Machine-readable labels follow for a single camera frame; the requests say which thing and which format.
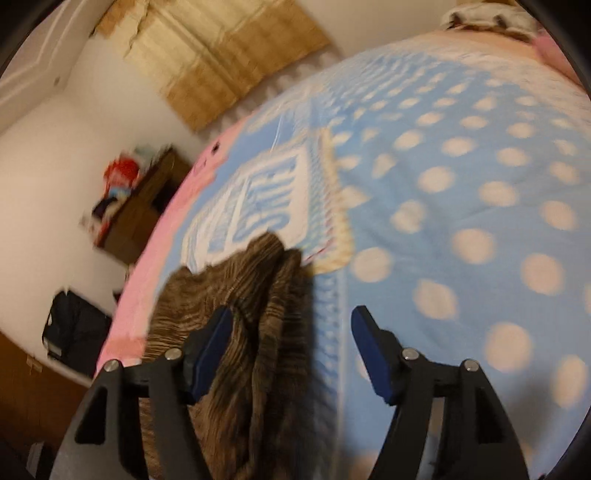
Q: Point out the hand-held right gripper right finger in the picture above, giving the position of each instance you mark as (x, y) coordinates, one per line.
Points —
(369, 350)

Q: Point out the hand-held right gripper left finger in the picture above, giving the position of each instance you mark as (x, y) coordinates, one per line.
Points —
(210, 355)

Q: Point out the brown knit sun-print sweater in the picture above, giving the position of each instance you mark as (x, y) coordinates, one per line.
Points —
(258, 323)

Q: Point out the black bag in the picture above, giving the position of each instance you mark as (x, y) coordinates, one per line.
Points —
(74, 327)

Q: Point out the dark wooden desk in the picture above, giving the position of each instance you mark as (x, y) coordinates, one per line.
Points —
(143, 207)

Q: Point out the pink and blue printed blanket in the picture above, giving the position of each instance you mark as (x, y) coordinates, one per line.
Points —
(461, 207)

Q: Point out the brown wooden cabinet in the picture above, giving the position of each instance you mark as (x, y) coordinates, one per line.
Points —
(32, 397)

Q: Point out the red box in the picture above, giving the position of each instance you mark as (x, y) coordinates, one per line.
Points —
(121, 173)

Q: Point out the beige patterned curtain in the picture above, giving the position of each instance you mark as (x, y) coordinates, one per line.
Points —
(221, 50)

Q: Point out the white panelled door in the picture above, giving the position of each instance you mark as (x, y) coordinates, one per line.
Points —
(41, 60)

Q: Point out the pink pillow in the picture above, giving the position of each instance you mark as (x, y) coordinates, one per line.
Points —
(554, 53)

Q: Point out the brown and white patterned pillow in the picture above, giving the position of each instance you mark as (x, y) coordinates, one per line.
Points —
(485, 18)

